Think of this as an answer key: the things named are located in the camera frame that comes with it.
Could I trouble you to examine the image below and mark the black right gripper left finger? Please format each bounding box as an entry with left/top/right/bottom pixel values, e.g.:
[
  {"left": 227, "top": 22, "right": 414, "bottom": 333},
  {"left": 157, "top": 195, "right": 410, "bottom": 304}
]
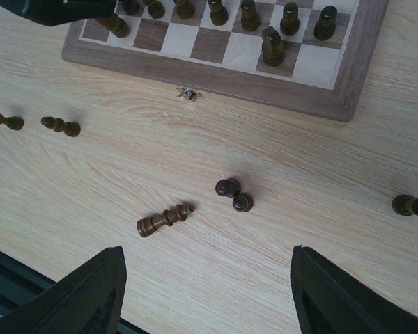
[{"left": 0, "top": 246, "right": 127, "bottom": 333}]

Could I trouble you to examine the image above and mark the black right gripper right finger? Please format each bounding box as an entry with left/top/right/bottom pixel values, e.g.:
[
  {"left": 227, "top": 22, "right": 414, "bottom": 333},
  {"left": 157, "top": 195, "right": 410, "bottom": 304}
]
[{"left": 290, "top": 246, "right": 418, "bottom": 333}]

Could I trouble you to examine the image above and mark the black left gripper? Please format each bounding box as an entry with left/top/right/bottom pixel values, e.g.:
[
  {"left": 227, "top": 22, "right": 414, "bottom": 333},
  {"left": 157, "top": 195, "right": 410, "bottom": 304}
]
[{"left": 0, "top": 0, "right": 116, "bottom": 26}]

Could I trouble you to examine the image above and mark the dark pawn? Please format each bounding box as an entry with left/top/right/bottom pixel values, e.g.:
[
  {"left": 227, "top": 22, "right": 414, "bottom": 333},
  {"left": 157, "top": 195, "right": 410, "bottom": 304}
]
[
  {"left": 143, "top": 0, "right": 165, "bottom": 19},
  {"left": 208, "top": 0, "right": 229, "bottom": 26},
  {"left": 173, "top": 0, "right": 195, "bottom": 19},
  {"left": 240, "top": 0, "right": 261, "bottom": 31},
  {"left": 280, "top": 2, "right": 300, "bottom": 36},
  {"left": 120, "top": 0, "right": 140, "bottom": 16},
  {"left": 313, "top": 5, "right": 338, "bottom": 41}
]

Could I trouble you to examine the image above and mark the metal board clasp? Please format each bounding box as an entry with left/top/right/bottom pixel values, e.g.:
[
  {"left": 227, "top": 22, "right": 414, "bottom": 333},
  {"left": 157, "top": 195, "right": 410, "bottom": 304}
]
[{"left": 177, "top": 88, "right": 204, "bottom": 102}]

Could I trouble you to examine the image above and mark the wooden chess board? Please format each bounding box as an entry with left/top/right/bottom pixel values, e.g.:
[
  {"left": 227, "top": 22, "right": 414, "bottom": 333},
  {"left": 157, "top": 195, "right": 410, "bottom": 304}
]
[{"left": 62, "top": 1, "right": 388, "bottom": 122}]

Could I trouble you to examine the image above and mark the dark fallen king piece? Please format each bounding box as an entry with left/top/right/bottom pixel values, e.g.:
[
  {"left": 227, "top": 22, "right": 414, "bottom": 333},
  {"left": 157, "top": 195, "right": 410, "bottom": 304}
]
[{"left": 137, "top": 205, "right": 194, "bottom": 238}]

